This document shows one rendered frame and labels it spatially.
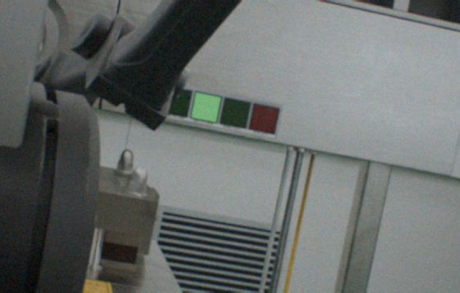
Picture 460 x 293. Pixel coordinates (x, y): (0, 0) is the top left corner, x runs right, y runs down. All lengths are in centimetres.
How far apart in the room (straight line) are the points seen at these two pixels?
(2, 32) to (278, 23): 152
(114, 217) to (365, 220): 80
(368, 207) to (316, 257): 229
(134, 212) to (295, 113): 52
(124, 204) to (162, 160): 272
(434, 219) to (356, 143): 265
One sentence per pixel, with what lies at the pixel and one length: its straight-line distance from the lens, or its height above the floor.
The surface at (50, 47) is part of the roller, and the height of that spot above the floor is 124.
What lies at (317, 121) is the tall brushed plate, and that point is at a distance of 191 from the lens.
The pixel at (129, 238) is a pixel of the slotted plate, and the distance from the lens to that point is 156.
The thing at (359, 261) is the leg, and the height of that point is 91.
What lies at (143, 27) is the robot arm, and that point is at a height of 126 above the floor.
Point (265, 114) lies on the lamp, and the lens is 188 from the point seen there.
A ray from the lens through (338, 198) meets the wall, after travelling 439.
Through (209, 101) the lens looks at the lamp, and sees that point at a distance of 185.
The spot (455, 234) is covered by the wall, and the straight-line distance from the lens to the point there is 462.
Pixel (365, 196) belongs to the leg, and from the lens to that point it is 212.
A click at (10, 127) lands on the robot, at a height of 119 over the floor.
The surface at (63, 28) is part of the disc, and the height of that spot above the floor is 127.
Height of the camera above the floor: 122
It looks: 3 degrees down
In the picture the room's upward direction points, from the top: 11 degrees clockwise
